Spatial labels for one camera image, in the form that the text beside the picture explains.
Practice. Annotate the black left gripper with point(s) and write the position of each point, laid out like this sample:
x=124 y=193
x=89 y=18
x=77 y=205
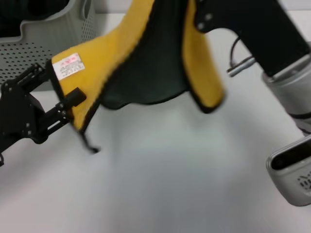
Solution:
x=17 y=114

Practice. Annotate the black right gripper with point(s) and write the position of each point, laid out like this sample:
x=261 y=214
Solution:
x=255 y=24

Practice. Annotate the yellow and dark green towel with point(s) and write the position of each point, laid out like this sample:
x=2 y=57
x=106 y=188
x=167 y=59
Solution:
x=116 y=48

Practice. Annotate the grey-green perforated storage basket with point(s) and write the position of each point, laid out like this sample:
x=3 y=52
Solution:
x=73 y=31

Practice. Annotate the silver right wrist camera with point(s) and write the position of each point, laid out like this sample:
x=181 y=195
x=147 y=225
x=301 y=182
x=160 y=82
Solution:
x=286 y=184

